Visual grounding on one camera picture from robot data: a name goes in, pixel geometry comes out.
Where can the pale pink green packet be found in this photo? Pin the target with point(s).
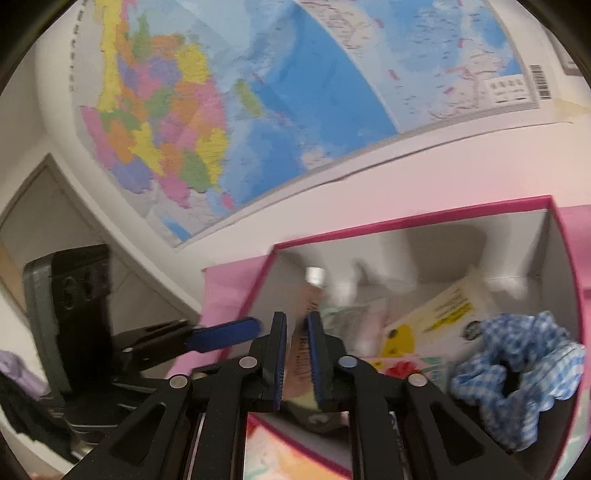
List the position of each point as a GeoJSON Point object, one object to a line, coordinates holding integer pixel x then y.
{"type": "Point", "coordinates": [360, 323]}

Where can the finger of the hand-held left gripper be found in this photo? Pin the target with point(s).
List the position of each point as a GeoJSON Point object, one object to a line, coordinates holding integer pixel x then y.
{"type": "Point", "coordinates": [221, 334]}

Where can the purple cloth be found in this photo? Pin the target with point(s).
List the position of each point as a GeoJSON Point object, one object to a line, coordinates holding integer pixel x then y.
{"type": "Point", "coordinates": [21, 374]}

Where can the blue checked scrunchie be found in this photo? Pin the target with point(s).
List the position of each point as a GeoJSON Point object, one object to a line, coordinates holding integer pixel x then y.
{"type": "Point", "coordinates": [545, 360]}

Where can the pink tube with silver cap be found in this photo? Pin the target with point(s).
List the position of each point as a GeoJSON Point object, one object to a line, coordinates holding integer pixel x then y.
{"type": "Point", "coordinates": [299, 350]}

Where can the yellow printed packet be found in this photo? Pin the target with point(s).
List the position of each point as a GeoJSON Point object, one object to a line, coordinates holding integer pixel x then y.
{"type": "Point", "coordinates": [443, 314]}

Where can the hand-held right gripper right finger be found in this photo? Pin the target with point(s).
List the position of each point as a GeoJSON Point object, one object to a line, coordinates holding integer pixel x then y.
{"type": "Point", "coordinates": [315, 364]}

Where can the pink printed blanket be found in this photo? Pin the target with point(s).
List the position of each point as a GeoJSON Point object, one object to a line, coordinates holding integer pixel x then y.
{"type": "Point", "coordinates": [231, 295]}

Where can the pink floral packet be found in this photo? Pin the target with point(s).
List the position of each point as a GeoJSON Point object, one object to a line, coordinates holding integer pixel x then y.
{"type": "Point", "coordinates": [406, 369]}

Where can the colourful wall map poster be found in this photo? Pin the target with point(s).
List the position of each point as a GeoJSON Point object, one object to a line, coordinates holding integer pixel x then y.
{"type": "Point", "coordinates": [295, 92]}

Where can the dark cloth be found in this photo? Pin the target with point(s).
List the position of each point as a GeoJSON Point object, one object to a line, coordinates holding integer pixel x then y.
{"type": "Point", "coordinates": [32, 424]}

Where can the beige tape piece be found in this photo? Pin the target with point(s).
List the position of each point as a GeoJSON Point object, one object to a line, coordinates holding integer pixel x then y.
{"type": "Point", "coordinates": [570, 110]}

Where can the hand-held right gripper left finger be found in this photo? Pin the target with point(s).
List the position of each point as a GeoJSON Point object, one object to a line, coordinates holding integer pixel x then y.
{"type": "Point", "coordinates": [277, 364]}

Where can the pink cardboard box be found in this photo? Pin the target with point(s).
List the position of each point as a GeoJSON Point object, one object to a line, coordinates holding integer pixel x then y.
{"type": "Point", "coordinates": [438, 240]}

